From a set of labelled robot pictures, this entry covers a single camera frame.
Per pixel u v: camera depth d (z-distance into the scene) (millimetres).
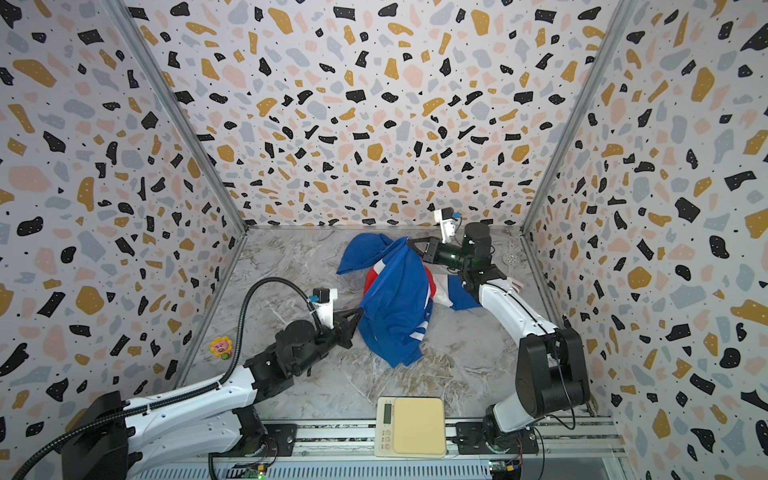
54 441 369
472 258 660
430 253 720
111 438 400
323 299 639
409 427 762
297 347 560
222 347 853
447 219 739
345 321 668
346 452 729
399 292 841
